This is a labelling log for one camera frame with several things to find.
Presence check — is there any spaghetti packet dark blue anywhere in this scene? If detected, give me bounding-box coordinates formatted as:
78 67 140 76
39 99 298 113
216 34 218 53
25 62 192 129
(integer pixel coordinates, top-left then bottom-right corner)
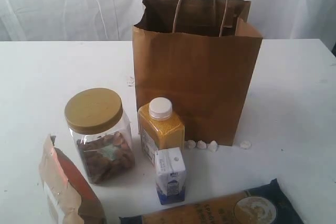
119 179 303 224

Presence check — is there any small white milk carton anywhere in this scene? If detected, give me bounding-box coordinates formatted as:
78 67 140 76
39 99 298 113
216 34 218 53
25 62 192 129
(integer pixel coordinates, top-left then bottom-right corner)
155 147 187 205

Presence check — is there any nut jar gold lid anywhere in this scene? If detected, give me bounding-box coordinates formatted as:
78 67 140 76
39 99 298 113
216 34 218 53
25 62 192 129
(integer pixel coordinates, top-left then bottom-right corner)
65 88 135 185

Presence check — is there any brown red paper pouch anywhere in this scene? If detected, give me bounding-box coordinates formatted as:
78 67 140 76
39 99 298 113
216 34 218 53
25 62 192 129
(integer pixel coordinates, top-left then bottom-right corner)
38 135 107 224

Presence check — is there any yellow millet bottle white cap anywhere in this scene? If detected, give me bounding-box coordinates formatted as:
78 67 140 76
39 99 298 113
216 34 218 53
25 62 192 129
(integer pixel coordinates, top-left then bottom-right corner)
138 97 185 164

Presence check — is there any brown paper bag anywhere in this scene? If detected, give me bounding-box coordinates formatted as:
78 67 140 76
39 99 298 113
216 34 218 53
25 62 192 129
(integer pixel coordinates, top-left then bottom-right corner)
132 0 263 146

